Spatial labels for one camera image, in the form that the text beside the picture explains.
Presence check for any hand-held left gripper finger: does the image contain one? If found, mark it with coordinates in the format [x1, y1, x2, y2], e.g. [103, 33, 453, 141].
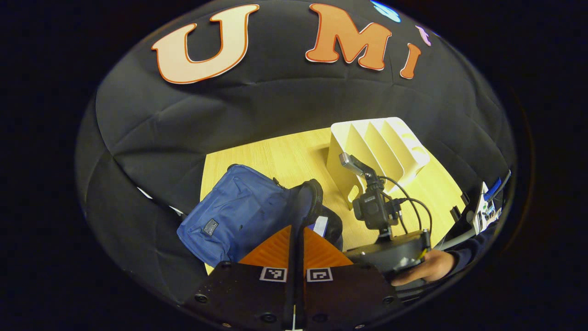
[299, 227, 405, 330]
[184, 225, 299, 329]

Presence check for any blue-edged book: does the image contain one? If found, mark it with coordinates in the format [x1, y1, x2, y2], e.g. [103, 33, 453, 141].
[309, 216, 329, 237]

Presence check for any white bookshelf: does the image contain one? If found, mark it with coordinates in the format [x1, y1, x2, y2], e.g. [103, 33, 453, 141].
[326, 117, 431, 211]

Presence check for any blue schoolbag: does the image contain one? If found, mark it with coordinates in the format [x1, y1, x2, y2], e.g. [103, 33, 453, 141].
[177, 164, 343, 268]

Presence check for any white electronics board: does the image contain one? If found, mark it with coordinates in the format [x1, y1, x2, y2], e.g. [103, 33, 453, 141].
[473, 182, 502, 233]

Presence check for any blue object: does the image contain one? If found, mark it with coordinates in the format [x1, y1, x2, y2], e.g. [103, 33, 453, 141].
[485, 178, 503, 200]

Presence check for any black backdrop cloth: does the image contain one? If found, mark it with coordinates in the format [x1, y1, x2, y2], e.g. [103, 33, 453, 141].
[76, 0, 515, 304]

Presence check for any black camera cable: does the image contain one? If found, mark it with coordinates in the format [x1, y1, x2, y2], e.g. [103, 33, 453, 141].
[379, 176, 433, 236]

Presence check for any grey cable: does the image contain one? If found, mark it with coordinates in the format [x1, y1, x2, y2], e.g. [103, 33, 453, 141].
[434, 228, 478, 251]

